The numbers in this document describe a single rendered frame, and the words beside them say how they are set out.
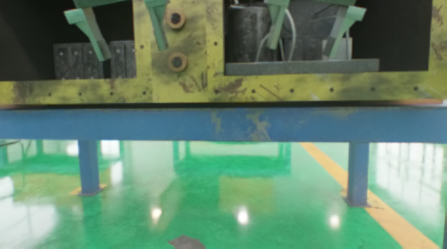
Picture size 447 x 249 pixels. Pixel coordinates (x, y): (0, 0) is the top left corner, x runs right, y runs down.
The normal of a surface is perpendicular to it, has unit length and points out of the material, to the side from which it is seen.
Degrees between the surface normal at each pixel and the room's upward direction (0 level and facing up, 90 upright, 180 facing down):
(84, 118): 90
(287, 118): 90
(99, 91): 90
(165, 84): 90
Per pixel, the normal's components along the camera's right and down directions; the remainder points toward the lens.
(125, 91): -0.11, 0.09
